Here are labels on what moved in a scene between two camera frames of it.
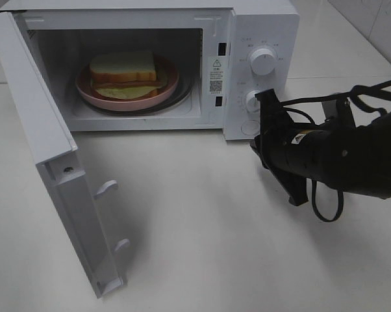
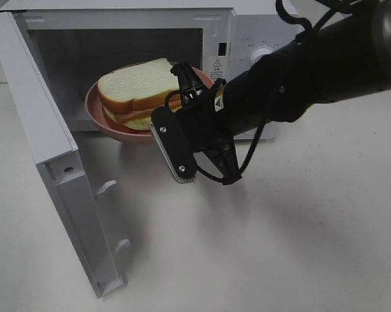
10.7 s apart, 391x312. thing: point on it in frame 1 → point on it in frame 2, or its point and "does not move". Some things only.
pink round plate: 164,71 → 98,116
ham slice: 108,85 → 142,113
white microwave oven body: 232,50 does not move
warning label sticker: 216,75 does not move
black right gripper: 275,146 → 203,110
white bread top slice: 123,66 → 137,87
